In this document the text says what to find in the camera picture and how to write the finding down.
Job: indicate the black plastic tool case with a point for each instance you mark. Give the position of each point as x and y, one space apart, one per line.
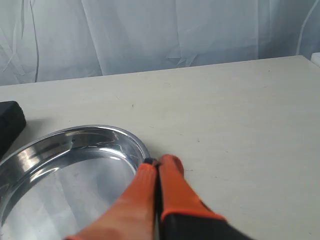
12 123

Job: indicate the white backdrop curtain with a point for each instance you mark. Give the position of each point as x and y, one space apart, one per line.
47 40

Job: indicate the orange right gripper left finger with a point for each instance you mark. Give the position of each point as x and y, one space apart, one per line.
132 216

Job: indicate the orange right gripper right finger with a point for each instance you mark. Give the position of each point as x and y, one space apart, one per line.
183 215

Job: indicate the round steel tray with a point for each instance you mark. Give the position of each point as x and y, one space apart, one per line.
56 185

